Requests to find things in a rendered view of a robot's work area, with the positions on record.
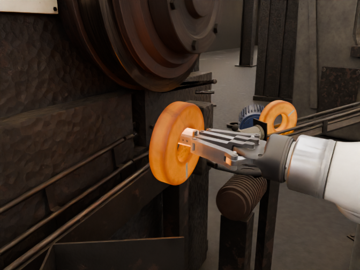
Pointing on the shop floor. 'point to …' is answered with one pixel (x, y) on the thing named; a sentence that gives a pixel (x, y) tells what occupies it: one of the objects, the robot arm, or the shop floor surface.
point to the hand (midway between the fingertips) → (180, 135)
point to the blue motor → (254, 109)
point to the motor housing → (238, 219)
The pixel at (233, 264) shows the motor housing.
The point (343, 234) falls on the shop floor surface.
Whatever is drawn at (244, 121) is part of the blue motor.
